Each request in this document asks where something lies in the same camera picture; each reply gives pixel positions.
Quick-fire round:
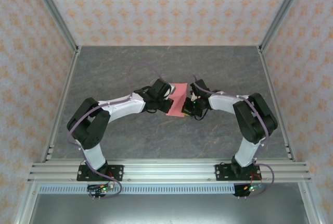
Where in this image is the pink paper sheet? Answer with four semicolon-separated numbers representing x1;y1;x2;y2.
165;82;189;118

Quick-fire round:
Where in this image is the aluminium table side rail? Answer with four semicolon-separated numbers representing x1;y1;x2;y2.
40;46;82;163
257;46;297;163

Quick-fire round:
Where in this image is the aluminium frame post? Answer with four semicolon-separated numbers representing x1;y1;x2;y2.
257;0;313;54
27;0;81;54

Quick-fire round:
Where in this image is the grey slotted cable duct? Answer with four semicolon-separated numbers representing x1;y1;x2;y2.
38;185;305;195

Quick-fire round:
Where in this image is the aluminium frame leg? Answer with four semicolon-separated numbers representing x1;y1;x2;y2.
298;182;322;224
14;182;40;224

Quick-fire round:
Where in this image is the small aluminium corner bracket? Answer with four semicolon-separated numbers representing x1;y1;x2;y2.
284;143;293;161
46;144;55;161

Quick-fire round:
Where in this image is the grey metal panel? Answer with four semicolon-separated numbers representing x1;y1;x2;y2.
25;194;309;224

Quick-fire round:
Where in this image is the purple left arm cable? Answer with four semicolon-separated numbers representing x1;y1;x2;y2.
67;63;123;200

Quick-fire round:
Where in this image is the aluminium mounting rail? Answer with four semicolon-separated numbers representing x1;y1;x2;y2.
28;159;312;183

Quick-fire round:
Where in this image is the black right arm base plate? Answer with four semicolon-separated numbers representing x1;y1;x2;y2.
214;164;262;182

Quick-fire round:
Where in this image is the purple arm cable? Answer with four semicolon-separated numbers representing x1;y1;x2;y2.
67;63;123;200
191;75;275;199

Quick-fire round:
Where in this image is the circuit board with LEDs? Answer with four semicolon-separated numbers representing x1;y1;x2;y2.
235;182;264;198
87;182;116;199

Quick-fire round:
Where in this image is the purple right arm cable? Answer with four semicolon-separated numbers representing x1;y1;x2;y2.
191;75;275;199

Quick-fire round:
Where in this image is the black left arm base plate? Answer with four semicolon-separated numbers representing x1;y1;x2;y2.
76;165;124;182

